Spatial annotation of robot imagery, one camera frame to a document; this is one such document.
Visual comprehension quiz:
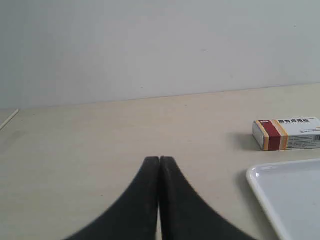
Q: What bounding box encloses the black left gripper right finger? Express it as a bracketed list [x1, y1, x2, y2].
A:
[159, 156, 252, 240]

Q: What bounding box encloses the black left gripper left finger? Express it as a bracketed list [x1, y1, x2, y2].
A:
[68, 156, 160, 240]

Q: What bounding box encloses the white plastic tray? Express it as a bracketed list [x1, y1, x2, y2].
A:
[246, 159, 320, 240]

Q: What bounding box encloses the white red medicine box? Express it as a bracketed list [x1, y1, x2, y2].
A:
[252, 117, 320, 151]

